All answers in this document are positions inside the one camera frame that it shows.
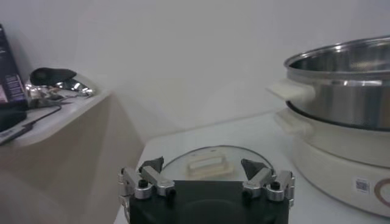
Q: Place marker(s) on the black laptop bright screen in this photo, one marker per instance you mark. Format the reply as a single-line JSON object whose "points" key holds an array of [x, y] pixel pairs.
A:
{"points": [[9, 79]]}

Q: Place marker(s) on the white side table rounded top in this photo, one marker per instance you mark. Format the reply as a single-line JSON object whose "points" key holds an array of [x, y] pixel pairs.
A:
{"points": [[76, 167]]}

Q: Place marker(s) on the grey usb dongle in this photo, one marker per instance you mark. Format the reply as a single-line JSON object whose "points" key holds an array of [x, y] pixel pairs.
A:
{"points": [[12, 134]]}

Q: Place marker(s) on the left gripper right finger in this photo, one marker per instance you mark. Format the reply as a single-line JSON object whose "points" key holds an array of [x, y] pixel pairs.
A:
{"points": [[259, 181]]}

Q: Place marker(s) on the cream electric cooker base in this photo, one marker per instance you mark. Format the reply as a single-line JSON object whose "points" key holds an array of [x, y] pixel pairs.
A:
{"points": [[329, 170]]}

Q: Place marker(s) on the stainless steel steamer pot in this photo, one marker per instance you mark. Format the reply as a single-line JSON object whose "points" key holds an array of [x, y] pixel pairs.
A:
{"points": [[341, 100]]}

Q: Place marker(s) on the glass pot lid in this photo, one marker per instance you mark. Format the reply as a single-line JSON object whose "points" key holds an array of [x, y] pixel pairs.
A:
{"points": [[208, 164]]}

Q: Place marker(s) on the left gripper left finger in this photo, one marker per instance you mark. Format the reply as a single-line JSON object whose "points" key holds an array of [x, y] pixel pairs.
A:
{"points": [[155, 179]]}

